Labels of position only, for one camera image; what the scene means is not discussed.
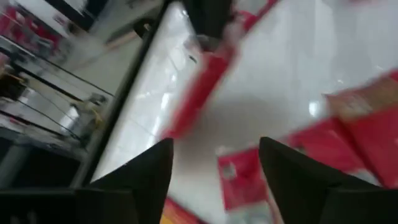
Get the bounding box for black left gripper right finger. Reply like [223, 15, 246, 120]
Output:
[259, 136, 379, 224]

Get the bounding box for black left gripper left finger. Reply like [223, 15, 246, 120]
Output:
[88, 138, 174, 224]

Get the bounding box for red storage shelf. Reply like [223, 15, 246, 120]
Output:
[0, 6, 60, 54]

